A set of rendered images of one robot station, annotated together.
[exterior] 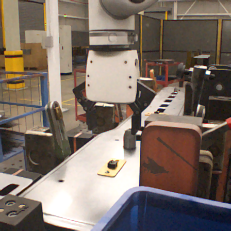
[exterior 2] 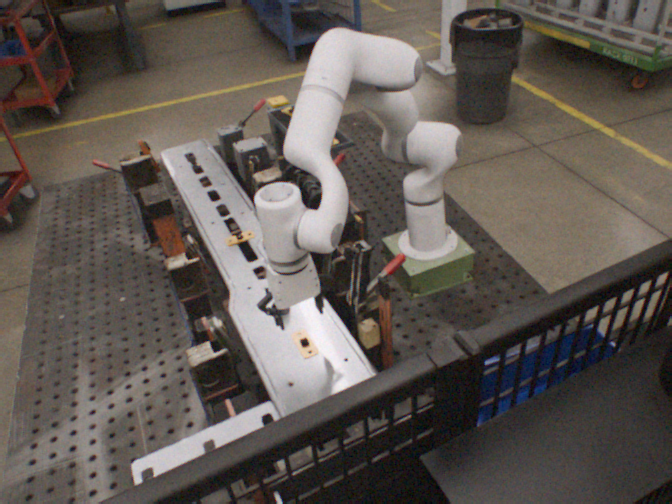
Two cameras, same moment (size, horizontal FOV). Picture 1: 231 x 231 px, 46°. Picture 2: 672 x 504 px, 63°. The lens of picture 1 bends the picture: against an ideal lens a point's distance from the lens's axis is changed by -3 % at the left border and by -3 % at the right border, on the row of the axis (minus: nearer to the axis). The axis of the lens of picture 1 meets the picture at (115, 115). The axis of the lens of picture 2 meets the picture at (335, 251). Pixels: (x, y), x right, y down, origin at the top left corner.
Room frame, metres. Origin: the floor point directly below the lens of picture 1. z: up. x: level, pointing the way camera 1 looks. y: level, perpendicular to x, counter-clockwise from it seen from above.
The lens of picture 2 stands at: (-0.17, 0.50, 1.93)
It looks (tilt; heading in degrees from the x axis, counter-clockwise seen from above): 38 degrees down; 318
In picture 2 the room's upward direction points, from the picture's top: 6 degrees counter-clockwise
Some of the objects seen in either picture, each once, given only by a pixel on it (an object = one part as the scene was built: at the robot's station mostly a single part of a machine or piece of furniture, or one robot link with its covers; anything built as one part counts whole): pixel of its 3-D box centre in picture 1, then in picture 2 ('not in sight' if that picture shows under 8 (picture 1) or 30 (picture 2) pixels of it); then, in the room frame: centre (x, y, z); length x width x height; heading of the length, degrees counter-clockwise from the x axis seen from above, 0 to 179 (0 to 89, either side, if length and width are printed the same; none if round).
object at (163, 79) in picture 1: (164, 84); (23, 58); (5.29, -0.95, 0.49); 0.81 x 0.46 x 0.97; 142
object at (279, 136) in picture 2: not in sight; (287, 160); (1.32, -0.63, 0.92); 0.08 x 0.08 x 0.44; 71
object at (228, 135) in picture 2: not in sight; (239, 171); (1.47, -0.50, 0.88); 0.11 x 0.10 x 0.36; 71
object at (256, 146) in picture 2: not in sight; (260, 196); (1.22, -0.42, 0.90); 0.13 x 0.10 x 0.41; 71
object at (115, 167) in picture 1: (112, 164); (304, 342); (0.53, 0.01, 1.01); 0.08 x 0.04 x 0.01; 161
